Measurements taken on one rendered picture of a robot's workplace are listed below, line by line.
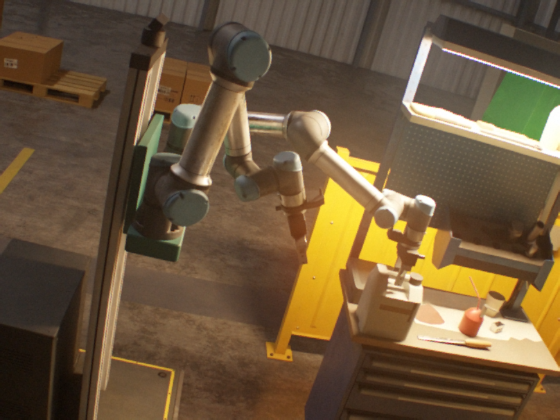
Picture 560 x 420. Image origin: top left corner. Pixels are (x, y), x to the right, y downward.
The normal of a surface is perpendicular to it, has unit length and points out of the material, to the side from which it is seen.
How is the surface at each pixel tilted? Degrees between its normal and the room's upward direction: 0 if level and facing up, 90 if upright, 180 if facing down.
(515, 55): 58
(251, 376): 0
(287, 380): 0
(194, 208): 97
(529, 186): 90
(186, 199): 97
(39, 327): 0
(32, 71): 90
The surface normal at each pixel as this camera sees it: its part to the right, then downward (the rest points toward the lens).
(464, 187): 0.04, 0.41
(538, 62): 0.17, -0.12
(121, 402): 0.26, -0.88
